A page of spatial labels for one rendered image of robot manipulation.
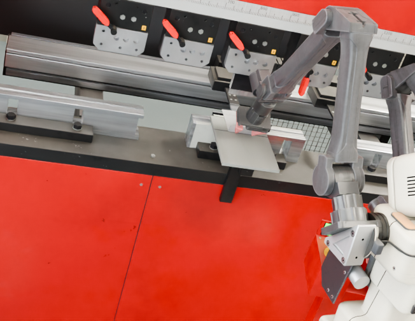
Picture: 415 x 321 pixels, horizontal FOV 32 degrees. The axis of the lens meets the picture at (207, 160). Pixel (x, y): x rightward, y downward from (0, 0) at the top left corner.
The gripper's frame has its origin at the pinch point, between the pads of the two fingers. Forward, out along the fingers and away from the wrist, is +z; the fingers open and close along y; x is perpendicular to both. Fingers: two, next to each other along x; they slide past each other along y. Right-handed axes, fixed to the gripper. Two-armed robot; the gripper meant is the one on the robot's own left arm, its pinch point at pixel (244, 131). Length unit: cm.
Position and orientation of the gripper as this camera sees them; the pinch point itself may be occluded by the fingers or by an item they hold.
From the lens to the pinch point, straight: 228.8
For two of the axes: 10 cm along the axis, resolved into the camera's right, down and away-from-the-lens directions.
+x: 0.0, 8.8, -4.7
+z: -3.0, 4.5, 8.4
